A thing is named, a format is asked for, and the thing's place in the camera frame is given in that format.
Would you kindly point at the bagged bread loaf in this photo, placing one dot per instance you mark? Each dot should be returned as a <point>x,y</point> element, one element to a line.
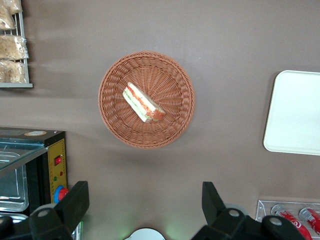
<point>13,72</point>
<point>12,47</point>
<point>5,21</point>
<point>12,5</point>

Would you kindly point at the steel warmer pan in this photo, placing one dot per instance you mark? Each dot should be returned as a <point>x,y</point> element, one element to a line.
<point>12,190</point>
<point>12,217</point>

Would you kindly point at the round brown wicker basket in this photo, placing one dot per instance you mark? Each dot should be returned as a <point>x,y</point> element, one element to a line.
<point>170,75</point>

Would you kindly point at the triangular sandwich wedge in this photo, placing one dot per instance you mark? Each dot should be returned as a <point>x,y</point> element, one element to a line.
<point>143,103</point>

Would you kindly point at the clear acrylic bottle rack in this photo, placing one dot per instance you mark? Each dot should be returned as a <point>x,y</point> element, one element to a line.
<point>265,208</point>

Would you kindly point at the tray of packaged snacks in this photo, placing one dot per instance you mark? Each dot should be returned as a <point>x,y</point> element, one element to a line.
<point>22,37</point>

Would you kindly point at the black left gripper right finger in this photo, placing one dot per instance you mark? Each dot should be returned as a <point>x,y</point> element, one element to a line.
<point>217,210</point>

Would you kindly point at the beige plastic tray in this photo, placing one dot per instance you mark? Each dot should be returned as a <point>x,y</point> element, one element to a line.
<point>295,112</point>

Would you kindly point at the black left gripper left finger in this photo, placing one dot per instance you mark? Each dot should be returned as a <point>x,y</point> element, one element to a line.
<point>67,207</point>

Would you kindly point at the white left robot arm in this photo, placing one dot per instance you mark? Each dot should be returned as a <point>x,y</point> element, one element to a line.
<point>145,234</point>

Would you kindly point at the red cola bottle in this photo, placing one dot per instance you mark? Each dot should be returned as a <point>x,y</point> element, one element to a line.
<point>311,217</point>
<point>291,220</point>

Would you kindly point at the black food warmer yellow panel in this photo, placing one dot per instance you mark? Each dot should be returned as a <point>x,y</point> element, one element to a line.
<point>53,150</point>

